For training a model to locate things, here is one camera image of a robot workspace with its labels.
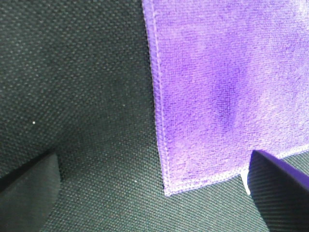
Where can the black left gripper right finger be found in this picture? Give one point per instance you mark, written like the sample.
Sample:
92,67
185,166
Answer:
280,192

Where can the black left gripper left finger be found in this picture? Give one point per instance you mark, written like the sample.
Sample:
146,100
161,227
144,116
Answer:
28,194

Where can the purple microfiber towel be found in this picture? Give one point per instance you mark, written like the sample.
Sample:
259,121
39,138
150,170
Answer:
229,77

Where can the black fabric table cover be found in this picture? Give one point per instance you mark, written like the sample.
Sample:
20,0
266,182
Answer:
76,81

